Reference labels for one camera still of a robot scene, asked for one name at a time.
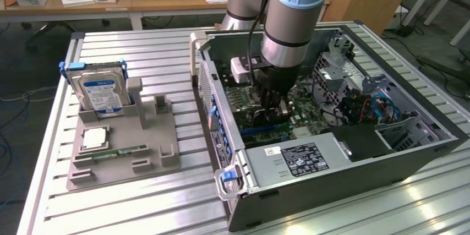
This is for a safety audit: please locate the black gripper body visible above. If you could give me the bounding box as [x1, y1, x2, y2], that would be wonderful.
[254, 65, 302, 95]

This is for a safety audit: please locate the black graphics card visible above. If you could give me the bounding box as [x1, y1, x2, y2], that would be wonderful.
[253, 107, 291, 128]

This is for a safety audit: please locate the green motherboard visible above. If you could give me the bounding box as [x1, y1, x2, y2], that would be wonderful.
[216, 64, 331, 148]

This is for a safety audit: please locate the blue expansion slot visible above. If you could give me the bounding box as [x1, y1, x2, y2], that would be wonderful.
[239, 125, 282, 136]

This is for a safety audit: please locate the metal drive cage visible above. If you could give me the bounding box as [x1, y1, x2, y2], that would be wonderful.
[311, 36, 370, 112]

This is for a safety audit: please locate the grey power supply with label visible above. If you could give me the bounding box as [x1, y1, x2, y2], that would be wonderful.
[243, 132, 355, 188]

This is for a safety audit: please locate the black open PC case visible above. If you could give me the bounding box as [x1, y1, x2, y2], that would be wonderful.
[190, 24, 470, 233]

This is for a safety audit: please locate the grey disk bay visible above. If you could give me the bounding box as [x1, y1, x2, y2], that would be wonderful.
[374, 116, 442, 154]

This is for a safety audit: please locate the green RAM stick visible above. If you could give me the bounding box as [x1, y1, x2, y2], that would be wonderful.
[91, 146, 143, 161]

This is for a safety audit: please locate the hard disk in blue caddy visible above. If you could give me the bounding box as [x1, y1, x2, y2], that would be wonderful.
[58, 58, 135, 116]

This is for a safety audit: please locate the grey parts rack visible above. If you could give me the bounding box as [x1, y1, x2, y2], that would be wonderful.
[66, 77, 183, 192]

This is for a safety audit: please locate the silver CPU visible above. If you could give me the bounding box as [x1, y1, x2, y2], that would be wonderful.
[80, 129, 108, 148]

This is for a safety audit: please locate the wooden desk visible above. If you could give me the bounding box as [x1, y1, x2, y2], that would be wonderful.
[0, 0, 331, 31]

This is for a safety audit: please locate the black chair base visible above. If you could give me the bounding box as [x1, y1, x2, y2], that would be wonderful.
[20, 21, 76, 52]

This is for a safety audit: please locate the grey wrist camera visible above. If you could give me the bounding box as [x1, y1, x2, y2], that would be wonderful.
[230, 56, 259, 84]

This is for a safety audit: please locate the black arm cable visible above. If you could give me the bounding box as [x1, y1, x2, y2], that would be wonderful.
[247, 0, 267, 87]

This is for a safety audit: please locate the blue wire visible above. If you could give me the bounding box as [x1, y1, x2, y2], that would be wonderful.
[370, 95, 402, 123]

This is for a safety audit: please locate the blue floor cable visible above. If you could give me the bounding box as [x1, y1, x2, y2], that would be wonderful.
[0, 99, 31, 209]

